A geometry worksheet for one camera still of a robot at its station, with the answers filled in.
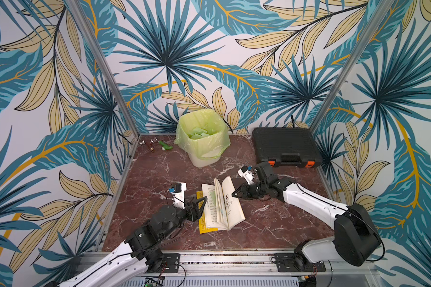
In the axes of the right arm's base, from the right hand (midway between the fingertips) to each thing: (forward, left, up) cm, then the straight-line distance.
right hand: (233, 194), depth 81 cm
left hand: (-6, +13, +7) cm, 16 cm away
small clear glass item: (+42, +53, -9) cm, 68 cm away
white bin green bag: (+33, +13, +5) cm, 36 cm away
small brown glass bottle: (+37, +46, -9) cm, 60 cm away
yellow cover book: (-8, +5, +1) cm, 9 cm away
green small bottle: (+37, +37, -9) cm, 53 cm away
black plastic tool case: (+34, -36, -6) cm, 49 cm away
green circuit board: (-31, +34, -13) cm, 48 cm away
